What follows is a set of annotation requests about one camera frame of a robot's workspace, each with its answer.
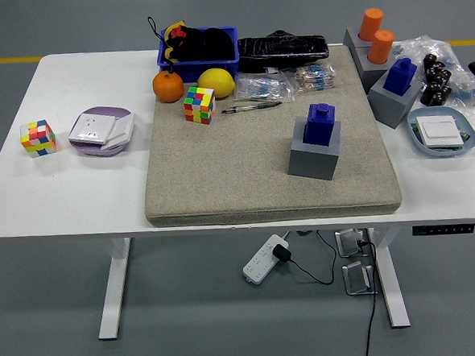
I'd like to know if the blue seal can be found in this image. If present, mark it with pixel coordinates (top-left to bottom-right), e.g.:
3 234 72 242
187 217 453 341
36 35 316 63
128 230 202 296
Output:
300 102 337 147
381 56 419 97

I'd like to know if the grey seal holder block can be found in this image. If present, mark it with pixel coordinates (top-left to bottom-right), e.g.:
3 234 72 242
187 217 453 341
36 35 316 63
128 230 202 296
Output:
352 43 397 95
285 114 345 183
366 68 427 130
341 26 376 52

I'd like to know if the orange cylinder seal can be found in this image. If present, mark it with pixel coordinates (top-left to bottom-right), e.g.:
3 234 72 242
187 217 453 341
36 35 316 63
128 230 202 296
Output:
356 7 386 43
365 29 397 65

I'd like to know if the black capacitors cluster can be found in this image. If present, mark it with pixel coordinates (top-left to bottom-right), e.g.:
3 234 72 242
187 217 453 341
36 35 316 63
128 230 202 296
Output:
416 52 455 107

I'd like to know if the light blue tray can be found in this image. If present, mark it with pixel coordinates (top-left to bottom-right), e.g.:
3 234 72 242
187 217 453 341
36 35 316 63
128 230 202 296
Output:
405 104 475 160

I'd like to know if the clear plastic bag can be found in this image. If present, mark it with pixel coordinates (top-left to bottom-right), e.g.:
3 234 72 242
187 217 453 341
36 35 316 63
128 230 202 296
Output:
390 31 475 164

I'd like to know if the green circuit board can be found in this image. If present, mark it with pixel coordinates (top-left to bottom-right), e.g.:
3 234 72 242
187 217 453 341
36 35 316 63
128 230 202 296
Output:
410 119 473 153

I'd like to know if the black table control panel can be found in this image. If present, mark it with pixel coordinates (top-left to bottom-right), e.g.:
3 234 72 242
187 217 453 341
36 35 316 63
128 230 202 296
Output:
411 222 475 237

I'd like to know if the bag of brown resistors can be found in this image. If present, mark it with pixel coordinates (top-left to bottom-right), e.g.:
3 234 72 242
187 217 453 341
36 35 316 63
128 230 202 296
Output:
293 63 338 93

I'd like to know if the metal floor box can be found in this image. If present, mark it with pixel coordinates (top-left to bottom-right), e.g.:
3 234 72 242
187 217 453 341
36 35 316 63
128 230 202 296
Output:
334 227 374 259
341 259 378 297

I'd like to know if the bag of blue resistors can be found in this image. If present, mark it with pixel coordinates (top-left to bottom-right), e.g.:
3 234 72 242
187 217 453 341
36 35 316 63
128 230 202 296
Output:
233 69 296 106

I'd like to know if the white table leg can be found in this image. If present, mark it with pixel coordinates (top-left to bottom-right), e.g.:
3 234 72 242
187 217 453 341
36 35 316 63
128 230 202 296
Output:
92 236 138 342
367 225 412 331

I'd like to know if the black pen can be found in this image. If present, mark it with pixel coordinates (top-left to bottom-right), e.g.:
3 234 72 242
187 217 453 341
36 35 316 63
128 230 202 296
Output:
220 100 283 115

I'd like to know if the yellow lemon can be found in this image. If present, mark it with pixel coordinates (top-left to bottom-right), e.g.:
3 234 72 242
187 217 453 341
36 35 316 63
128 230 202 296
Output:
196 66 238 101

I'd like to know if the black plug adapter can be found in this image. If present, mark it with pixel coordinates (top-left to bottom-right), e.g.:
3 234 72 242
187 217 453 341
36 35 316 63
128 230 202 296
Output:
271 242 295 264

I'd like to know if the grey-brown mat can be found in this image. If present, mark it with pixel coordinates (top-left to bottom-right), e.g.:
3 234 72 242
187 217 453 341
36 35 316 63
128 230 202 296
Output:
135 41 404 230

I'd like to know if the blue plastic bin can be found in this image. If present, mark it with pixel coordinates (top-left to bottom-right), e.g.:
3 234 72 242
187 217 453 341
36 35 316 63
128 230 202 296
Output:
155 24 242 85

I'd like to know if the colourful puzzle cube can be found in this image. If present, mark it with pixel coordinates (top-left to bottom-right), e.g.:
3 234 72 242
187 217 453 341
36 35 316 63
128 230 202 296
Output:
182 85 218 127
19 118 58 159

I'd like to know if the white power strip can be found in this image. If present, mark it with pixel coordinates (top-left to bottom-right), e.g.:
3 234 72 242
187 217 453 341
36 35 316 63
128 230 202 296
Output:
239 233 292 286

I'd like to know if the orange fruit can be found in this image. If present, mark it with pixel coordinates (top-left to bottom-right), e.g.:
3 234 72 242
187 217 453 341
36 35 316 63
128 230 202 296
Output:
151 69 186 105

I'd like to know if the purple tray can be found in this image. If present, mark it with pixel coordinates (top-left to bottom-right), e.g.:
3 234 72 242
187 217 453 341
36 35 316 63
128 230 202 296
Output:
66 104 137 160

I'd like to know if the white switch panel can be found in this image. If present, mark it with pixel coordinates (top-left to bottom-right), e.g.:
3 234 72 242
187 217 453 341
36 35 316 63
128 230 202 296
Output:
415 114 465 150

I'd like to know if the black floor cable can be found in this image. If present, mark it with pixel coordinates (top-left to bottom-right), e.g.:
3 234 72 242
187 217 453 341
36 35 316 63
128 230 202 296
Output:
356 238 382 356

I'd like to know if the black adapter cable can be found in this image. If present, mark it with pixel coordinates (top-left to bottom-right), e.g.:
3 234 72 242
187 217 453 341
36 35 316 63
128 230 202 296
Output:
284 228 337 288

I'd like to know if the black pouch with cord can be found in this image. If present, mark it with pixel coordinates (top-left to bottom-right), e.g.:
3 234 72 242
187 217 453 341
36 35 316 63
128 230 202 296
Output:
147 11 236 73

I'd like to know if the white switch plate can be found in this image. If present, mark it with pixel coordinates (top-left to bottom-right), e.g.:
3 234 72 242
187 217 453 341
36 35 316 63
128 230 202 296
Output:
98 114 139 151

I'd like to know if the white wall socket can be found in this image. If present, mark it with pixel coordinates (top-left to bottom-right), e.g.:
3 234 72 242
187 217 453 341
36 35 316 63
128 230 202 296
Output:
66 110 119 147

